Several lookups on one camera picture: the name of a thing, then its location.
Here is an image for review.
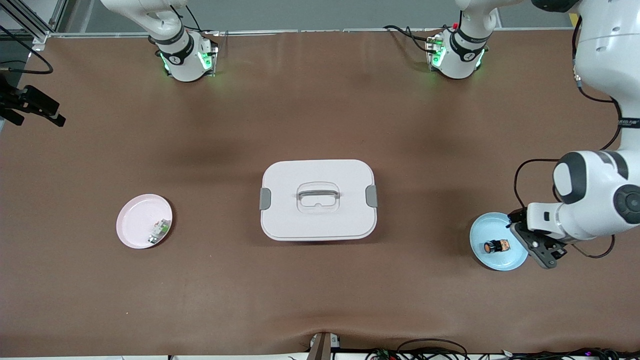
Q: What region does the white lidded storage box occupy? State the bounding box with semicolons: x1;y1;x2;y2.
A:
259;159;379;243

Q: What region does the light blue round plate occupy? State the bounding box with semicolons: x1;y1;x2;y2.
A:
469;212;530;272

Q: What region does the pink round plate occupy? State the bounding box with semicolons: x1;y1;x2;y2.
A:
115;193;174;250

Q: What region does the brown table cover sheet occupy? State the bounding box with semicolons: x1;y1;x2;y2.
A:
0;29;640;359

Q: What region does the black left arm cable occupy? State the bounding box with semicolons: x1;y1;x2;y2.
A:
513;42;626;259

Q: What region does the aluminium frame strut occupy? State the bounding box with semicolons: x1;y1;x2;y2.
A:
0;0;69;53

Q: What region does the black cable bundle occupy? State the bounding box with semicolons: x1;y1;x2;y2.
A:
367;338;640;360

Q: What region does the green and white switch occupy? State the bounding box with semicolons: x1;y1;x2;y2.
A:
148;218;172;246

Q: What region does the black base power cable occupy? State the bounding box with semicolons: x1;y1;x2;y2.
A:
383;24;442;55

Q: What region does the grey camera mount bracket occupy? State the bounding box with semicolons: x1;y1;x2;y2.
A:
306;332;342;360

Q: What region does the silver table edge rail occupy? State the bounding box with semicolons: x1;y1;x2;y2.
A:
47;27;576;37

